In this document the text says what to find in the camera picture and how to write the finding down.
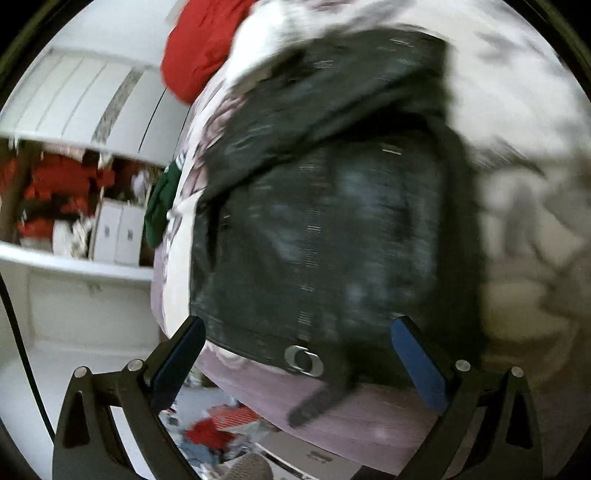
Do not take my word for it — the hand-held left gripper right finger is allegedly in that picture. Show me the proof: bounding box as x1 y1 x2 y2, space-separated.
390 316 544 480

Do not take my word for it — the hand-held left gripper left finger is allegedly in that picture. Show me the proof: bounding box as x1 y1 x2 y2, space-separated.
52 316 207 480

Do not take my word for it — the black denim jacket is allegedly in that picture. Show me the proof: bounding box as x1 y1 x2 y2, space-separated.
188 25 485 428

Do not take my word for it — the pile of red clothes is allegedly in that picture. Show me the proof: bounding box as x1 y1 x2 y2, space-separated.
18 152 116 241

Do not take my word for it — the pile of clutter on floor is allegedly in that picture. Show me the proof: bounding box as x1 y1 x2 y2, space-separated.
159 397 278 480

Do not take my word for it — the white storage box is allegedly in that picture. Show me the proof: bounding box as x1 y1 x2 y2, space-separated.
90 200 124 263
115 204 146 266

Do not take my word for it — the green garment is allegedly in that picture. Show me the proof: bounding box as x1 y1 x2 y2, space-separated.
144 154 185 248

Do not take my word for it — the white wardrobe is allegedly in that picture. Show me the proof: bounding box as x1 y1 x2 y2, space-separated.
0 46 192 356

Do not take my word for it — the red garment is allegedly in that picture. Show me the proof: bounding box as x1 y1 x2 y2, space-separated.
160 0 257 104

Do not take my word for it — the black cable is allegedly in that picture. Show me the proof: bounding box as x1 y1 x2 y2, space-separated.
0 272 56 444

